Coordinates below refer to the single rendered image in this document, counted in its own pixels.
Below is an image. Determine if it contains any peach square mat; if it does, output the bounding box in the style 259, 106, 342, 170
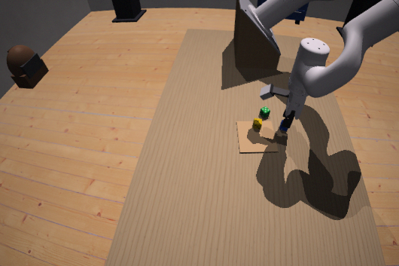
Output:
236, 121, 278, 153

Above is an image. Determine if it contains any yellow die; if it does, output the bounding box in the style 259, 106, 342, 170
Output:
253, 118, 262, 129

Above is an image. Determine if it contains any green die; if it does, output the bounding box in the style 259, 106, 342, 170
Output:
260, 106, 270, 118

